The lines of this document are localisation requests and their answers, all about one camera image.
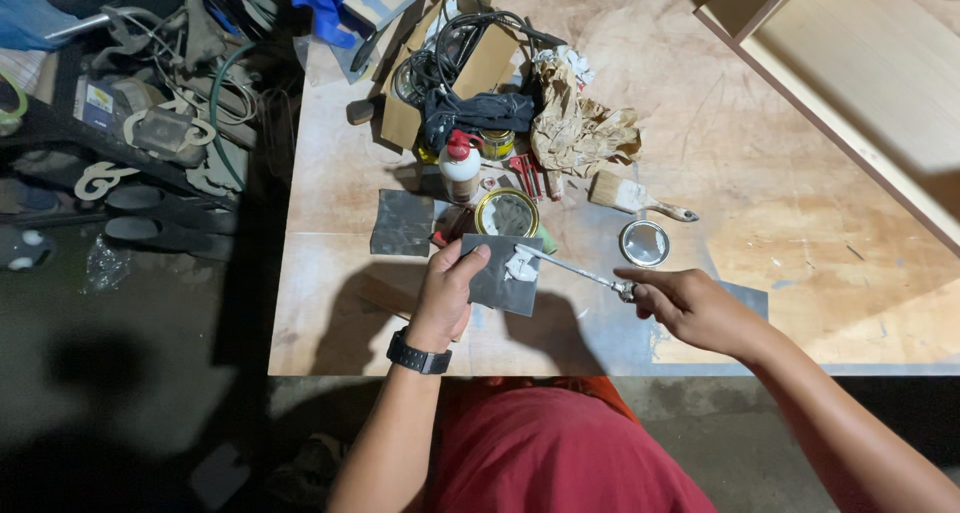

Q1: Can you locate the person's right hand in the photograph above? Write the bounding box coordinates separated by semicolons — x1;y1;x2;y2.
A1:
613;267;760;362

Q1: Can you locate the person's left hand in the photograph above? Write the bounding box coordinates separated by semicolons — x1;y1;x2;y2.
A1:
405;239;492;353

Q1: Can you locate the grey metal sheet piece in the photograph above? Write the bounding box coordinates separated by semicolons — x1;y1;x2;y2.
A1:
459;233;545;318

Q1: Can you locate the putty-covered metal stick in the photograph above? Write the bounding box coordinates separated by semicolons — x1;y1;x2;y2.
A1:
514;243;639;304

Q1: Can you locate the black wrist watch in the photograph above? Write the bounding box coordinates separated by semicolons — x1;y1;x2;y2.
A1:
386;327;453;376

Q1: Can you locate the round metal tin lid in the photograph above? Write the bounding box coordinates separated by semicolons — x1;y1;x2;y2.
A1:
618;219;672;268

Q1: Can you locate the dark grey sandpaper sheet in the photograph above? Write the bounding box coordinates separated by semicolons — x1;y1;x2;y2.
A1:
369;189;437;258

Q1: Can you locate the white putty blob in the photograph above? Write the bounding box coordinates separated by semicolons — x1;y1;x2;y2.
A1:
503;252;541;283

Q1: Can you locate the open putty tin can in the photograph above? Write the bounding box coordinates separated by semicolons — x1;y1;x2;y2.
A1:
474;188;540;238

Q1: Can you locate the white glue bottle red cap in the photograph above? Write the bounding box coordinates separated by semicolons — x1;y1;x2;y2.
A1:
438;129;485;205

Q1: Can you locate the red metal clamp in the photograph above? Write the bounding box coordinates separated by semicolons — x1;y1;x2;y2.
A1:
509;153;546;202

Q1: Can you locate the small yellow tin can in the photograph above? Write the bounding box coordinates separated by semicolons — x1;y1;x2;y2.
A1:
480;129;517;162

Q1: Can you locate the dark grey cloth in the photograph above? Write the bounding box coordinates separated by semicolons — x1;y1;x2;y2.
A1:
423;87;536;154

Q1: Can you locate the person's red shirt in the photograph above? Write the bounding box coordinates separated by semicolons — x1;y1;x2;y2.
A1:
420;376;718;513

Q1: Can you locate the crumpled brown paper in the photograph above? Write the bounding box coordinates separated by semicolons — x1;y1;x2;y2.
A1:
530;45;644;180

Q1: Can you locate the person's shoe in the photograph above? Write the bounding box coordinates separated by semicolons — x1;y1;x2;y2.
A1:
262;432;350;513

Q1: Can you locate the blue cloth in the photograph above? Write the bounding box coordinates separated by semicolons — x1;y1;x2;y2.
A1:
291;0;381;49

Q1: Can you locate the heap of tools and scraps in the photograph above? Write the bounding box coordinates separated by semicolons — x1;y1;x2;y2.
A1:
0;0;301;274

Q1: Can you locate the wooden handle paint brush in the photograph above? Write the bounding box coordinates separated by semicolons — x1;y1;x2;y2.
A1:
587;170;700;223

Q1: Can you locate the cardboard box with cables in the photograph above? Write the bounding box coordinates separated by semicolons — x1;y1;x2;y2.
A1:
378;0;526;151

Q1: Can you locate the black power tool cable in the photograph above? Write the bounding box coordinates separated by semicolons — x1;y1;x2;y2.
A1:
350;0;569;109

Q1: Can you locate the wooden cabinet frame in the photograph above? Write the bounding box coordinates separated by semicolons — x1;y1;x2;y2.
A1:
693;0;960;257

